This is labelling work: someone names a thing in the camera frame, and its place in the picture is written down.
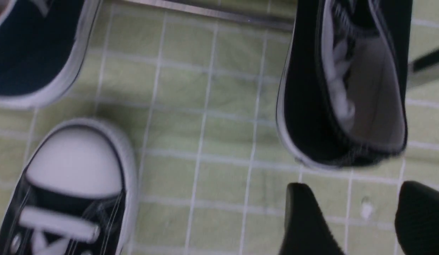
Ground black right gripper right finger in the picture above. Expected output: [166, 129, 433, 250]
[395, 181, 439, 255]

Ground green checkered floor cloth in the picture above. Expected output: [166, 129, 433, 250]
[0, 0, 439, 255]

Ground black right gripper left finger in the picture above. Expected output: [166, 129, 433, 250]
[279, 183, 344, 255]

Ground navy canvas sneaker right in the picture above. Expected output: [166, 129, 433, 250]
[0, 0, 102, 109]

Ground black canvas sneaker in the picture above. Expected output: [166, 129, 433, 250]
[276, 0, 413, 168]
[0, 118, 138, 255]

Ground silver metal shoe rack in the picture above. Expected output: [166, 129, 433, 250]
[131, 0, 439, 88]

